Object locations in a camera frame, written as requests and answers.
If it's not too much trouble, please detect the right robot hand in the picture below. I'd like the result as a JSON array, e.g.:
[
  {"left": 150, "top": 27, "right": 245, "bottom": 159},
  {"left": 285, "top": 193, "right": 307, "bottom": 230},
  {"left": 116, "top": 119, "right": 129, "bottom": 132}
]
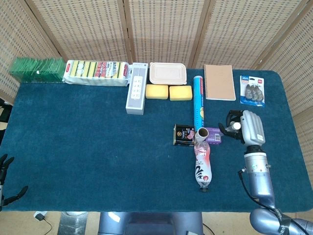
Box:
[{"left": 218, "top": 109, "right": 266, "bottom": 147}]

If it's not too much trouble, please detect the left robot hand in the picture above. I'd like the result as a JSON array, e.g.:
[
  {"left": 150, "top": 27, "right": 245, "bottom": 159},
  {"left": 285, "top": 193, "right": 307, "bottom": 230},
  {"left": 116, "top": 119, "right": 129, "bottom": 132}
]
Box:
[{"left": 0, "top": 153, "right": 29, "bottom": 211}]

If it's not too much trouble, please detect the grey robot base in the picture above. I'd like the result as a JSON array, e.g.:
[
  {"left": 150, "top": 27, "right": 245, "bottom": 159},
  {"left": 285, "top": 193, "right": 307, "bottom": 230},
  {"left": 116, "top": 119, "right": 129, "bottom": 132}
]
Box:
[{"left": 97, "top": 211, "right": 204, "bottom": 235}]

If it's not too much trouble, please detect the white cardboard roll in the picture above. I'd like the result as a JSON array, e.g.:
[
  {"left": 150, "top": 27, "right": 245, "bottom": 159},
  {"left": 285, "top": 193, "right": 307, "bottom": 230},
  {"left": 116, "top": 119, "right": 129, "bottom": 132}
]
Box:
[{"left": 195, "top": 127, "right": 210, "bottom": 145}]

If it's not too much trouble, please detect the blue blister card pack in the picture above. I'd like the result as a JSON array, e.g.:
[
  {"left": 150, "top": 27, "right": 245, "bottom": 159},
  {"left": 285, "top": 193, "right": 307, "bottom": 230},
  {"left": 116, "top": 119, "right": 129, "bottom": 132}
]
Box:
[{"left": 239, "top": 74, "right": 267, "bottom": 108}]

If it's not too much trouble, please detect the purple cardboard box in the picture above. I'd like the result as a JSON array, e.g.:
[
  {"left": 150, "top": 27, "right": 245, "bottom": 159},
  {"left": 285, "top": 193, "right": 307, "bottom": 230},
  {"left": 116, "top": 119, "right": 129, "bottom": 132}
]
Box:
[{"left": 206, "top": 127, "right": 224, "bottom": 144}]

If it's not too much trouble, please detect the kraft spiral notebook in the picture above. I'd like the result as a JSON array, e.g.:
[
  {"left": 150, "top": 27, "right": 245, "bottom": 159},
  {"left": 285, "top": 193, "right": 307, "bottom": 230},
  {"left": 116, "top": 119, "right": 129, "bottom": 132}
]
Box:
[{"left": 203, "top": 64, "right": 237, "bottom": 101}]

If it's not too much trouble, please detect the plastic bottle black cap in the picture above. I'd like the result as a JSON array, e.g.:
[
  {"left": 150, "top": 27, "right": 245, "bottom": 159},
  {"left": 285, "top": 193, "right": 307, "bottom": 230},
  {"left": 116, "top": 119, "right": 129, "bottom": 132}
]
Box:
[{"left": 194, "top": 141, "right": 213, "bottom": 192}]

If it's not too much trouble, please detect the blue cling film roll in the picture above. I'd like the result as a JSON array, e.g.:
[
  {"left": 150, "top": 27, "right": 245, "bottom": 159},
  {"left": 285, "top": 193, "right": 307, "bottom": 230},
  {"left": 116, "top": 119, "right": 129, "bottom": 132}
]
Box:
[{"left": 193, "top": 75, "right": 207, "bottom": 129}]

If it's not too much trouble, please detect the black meat tin can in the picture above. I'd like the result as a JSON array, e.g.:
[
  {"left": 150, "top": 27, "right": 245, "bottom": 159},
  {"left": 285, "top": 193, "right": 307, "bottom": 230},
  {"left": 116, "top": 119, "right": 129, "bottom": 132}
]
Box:
[{"left": 173, "top": 124, "right": 196, "bottom": 147}]

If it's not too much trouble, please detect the yellow sponge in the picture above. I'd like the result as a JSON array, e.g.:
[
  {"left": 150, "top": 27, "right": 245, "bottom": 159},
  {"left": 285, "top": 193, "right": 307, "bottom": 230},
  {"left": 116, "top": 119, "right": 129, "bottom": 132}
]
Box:
[
  {"left": 145, "top": 84, "right": 169, "bottom": 100},
  {"left": 169, "top": 85, "right": 193, "bottom": 101}
]

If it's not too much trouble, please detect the metal table leg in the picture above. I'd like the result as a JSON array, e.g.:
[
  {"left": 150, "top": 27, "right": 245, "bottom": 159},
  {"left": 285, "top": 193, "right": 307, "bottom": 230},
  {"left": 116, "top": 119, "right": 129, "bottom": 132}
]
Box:
[{"left": 58, "top": 211, "right": 89, "bottom": 235}]

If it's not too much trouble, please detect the blue table cloth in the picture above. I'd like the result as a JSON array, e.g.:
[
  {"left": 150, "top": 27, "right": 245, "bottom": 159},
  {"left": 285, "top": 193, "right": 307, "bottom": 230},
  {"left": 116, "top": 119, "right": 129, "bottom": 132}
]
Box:
[{"left": 0, "top": 69, "right": 313, "bottom": 213}]

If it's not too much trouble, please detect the green sponge pack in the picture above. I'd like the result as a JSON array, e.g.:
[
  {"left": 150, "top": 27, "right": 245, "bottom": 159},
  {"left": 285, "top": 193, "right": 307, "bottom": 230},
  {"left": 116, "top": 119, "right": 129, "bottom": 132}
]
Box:
[{"left": 9, "top": 57, "right": 66, "bottom": 83}]

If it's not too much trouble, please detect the beige lidded food container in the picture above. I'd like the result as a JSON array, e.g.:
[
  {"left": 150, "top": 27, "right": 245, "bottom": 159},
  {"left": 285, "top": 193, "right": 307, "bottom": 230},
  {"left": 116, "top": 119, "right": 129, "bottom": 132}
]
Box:
[{"left": 149, "top": 62, "right": 187, "bottom": 86}]

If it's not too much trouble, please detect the white power strip box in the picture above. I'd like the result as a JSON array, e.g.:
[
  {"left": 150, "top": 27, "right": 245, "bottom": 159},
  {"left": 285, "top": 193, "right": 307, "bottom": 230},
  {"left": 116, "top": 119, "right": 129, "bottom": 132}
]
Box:
[{"left": 125, "top": 62, "right": 149, "bottom": 116}]

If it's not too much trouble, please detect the wrapped yellow sponge multipack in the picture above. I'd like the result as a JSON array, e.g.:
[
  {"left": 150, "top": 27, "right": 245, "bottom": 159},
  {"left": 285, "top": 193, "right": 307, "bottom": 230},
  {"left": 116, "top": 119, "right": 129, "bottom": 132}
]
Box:
[{"left": 62, "top": 60, "right": 131, "bottom": 87}]

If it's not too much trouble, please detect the woven bamboo folding screen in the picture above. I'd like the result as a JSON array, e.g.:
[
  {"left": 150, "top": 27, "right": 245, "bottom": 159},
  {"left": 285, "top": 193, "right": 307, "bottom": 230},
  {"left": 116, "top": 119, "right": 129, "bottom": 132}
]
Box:
[{"left": 0, "top": 0, "right": 313, "bottom": 177}]

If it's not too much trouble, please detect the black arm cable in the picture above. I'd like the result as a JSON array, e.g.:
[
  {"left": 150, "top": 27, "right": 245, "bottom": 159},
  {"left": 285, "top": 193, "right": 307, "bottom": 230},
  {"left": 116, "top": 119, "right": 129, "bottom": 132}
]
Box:
[{"left": 238, "top": 168, "right": 313, "bottom": 235}]

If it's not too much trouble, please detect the black floor cable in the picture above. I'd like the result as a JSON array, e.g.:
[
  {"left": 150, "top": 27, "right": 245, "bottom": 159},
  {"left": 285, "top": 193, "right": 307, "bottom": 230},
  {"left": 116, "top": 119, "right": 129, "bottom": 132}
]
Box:
[{"left": 43, "top": 217, "right": 53, "bottom": 232}]

